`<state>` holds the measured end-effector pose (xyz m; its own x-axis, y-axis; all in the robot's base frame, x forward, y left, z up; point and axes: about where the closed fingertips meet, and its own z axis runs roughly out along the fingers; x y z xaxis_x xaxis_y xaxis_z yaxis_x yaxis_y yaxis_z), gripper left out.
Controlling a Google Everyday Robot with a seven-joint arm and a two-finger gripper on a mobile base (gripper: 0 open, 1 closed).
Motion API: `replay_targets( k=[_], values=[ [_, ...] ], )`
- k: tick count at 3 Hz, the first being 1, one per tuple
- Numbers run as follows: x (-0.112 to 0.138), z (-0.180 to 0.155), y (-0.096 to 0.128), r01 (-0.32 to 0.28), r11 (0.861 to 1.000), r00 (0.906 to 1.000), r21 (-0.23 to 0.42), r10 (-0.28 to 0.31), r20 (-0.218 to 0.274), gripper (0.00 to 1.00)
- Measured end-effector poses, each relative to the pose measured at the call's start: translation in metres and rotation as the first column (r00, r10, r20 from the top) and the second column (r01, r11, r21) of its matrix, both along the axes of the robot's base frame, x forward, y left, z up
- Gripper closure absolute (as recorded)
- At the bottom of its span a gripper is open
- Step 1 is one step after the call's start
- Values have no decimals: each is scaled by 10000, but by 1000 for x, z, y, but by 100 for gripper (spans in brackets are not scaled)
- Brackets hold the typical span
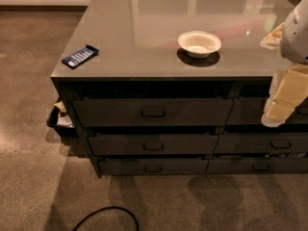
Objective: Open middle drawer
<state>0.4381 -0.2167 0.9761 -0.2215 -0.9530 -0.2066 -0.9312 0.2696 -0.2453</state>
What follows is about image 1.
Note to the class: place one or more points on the dark grey drawer cabinet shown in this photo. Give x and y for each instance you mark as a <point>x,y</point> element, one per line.
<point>139,57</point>

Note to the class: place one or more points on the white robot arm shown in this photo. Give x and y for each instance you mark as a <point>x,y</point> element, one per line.
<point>294,41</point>

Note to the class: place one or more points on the white paper bowl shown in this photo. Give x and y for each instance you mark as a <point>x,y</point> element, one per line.
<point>199,44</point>

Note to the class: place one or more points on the black bin with trash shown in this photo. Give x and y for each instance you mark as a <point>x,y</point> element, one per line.
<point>60,121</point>

